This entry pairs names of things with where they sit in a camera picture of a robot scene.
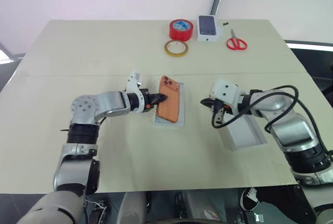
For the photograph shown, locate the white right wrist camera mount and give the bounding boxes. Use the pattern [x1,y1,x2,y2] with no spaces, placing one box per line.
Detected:
[209,79,241,111]

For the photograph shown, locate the grey rounded robot leg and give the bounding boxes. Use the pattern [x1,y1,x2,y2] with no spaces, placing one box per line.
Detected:
[116,191,149,224]

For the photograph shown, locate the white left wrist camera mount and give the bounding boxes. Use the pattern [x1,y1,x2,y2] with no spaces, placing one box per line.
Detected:
[125,70,148,114]

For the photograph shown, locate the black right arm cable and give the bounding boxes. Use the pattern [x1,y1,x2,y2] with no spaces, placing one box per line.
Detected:
[211,85,300,134]

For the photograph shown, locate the white phone box lid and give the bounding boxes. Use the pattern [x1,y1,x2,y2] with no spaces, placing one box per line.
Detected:
[223,112,268,152]

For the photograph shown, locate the yellow clear tape roll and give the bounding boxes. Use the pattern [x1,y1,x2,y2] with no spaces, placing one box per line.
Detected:
[163,39,189,58]

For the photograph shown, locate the black desk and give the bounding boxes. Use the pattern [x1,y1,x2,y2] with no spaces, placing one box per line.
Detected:
[283,39,333,102]

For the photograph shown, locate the black and white shoe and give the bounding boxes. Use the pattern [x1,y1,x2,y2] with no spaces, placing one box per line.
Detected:
[239,187,262,212]

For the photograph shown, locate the grey metal frame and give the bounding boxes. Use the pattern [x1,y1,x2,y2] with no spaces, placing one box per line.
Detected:
[0,42,24,65]

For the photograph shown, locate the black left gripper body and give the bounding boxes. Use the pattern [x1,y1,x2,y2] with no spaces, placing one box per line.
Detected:
[144,91,158,110]

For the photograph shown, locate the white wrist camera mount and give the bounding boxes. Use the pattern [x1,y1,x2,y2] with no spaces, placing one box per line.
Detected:
[209,79,241,111]
[125,70,148,114]

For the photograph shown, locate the red tape roll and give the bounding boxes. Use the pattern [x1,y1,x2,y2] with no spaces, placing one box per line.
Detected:
[169,19,194,42]

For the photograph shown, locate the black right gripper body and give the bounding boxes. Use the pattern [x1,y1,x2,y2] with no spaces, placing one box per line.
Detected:
[213,99,232,126]

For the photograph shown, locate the white phone box base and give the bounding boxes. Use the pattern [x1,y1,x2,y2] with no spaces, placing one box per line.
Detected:
[150,80,187,130]

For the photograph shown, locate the white box with phone print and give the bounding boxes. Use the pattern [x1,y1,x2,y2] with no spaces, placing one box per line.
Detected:
[196,15,224,43]

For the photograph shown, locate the red-handled scissors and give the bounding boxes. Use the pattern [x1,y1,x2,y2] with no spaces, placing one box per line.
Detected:
[225,28,248,51]

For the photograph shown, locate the orange phone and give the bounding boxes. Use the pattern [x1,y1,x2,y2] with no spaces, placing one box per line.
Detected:
[156,75,181,123]

